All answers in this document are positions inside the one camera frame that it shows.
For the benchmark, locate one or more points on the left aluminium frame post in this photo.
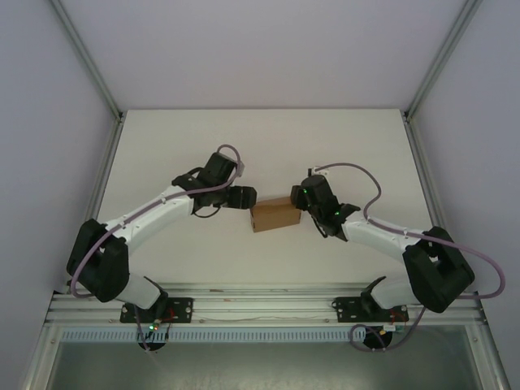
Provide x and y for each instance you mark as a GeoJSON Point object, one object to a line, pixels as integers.
{"type": "Point", "coordinates": [87, 57]}

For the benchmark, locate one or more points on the brown cardboard paper box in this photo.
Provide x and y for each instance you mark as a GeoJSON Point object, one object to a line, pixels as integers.
{"type": "Point", "coordinates": [274, 217]}

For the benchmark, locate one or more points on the aluminium table side rail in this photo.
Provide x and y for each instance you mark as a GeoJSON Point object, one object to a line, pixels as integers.
{"type": "Point", "coordinates": [422, 170]}
{"type": "Point", "coordinates": [103, 178]}

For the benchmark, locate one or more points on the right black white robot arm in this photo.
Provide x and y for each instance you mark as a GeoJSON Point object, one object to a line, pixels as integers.
{"type": "Point", "coordinates": [438, 276]}

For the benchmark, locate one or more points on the right aluminium frame post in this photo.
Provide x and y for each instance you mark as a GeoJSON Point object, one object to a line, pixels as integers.
{"type": "Point", "coordinates": [440, 53]}

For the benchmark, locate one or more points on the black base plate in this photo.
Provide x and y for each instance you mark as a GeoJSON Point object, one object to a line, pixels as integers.
{"type": "Point", "coordinates": [345, 308]}
{"type": "Point", "coordinates": [183, 308]}

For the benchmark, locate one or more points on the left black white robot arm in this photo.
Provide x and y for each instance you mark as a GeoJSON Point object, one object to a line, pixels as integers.
{"type": "Point", "coordinates": [105, 264]}

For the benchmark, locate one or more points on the aluminium mounting rail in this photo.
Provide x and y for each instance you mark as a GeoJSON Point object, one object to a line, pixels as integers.
{"type": "Point", "coordinates": [264, 304]}

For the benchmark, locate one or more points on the grey sheet metal panel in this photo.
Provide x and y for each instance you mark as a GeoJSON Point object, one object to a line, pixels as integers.
{"type": "Point", "coordinates": [260, 365]}

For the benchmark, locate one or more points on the left aluminium table side rail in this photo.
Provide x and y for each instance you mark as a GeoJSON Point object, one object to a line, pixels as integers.
{"type": "Point", "coordinates": [103, 178]}

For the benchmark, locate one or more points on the aluminium frame post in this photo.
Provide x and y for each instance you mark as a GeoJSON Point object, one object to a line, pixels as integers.
{"type": "Point", "coordinates": [440, 53]}
{"type": "Point", "coordinates": [87, 57]}

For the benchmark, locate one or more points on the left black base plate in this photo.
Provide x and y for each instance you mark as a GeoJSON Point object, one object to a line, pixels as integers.
{"type": "Point", "coordinates": [183, 308]}

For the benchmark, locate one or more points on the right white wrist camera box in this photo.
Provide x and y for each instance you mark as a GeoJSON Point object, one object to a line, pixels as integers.
{"type": "Point", "coordinates": [319, 170]}

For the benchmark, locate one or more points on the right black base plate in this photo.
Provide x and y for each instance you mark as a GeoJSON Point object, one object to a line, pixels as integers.
{"type": "Point", "coordinates": [345, 308]}

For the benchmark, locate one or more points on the right aluminium table side rail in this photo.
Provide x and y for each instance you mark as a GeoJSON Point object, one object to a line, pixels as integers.
{"type": "Point", "coordinates": [422, 170]}

